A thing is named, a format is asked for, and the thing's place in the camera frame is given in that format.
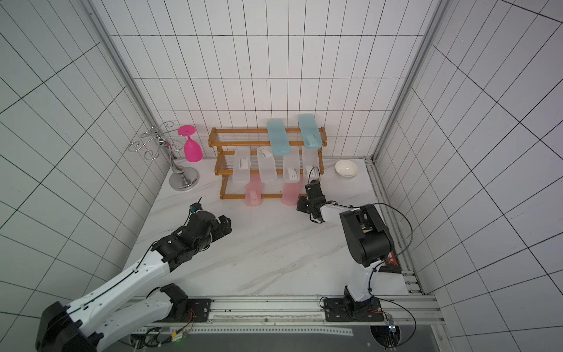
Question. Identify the black red snack bag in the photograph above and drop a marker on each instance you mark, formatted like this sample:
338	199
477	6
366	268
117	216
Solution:
391	265

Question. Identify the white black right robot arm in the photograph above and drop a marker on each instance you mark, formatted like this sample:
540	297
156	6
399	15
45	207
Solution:
369	242

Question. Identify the orange wooden two-tier shelf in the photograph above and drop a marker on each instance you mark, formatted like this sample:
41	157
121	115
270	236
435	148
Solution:
226	141

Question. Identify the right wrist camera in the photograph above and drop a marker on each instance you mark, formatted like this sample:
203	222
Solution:
313	186

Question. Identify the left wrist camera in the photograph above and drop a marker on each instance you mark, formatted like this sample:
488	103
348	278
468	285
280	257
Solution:
195	207

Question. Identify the chrome glass holder stand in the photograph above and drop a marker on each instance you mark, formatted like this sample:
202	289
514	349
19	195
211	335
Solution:
159	141

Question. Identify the pink pencil case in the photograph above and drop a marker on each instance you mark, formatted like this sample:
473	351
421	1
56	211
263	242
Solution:
253	196
291	193

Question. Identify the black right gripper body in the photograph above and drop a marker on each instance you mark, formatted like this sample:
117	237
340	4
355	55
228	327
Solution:
314	193

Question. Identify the magenta plastic goblet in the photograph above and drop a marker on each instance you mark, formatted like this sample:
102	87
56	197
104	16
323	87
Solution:
192	150

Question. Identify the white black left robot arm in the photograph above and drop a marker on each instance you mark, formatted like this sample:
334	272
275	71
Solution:
101	317

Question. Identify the white ceramic bowl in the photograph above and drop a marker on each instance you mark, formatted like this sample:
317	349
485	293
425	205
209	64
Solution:
346	168

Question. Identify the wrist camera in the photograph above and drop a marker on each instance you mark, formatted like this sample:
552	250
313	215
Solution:
313	186
195	207

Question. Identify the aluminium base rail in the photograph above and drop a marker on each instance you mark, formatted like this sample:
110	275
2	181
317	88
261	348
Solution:
265	314

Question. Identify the electronics board with wires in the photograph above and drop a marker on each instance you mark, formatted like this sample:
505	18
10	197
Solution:
387	335

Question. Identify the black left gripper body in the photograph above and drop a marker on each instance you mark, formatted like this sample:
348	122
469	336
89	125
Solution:
206	240

